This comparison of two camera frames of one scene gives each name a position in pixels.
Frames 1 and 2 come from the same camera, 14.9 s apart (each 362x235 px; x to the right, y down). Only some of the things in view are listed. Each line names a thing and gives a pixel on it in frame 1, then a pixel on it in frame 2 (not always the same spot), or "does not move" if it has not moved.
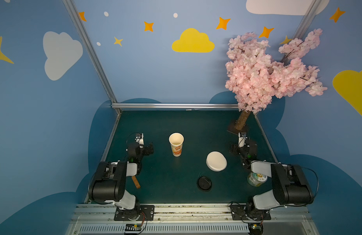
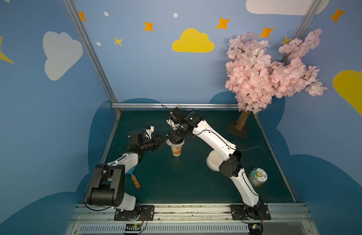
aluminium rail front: x=286 y=219 does not move
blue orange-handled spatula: x=136 y=182 does not move
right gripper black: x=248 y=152 → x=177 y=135
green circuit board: x=133 y=227 does not move
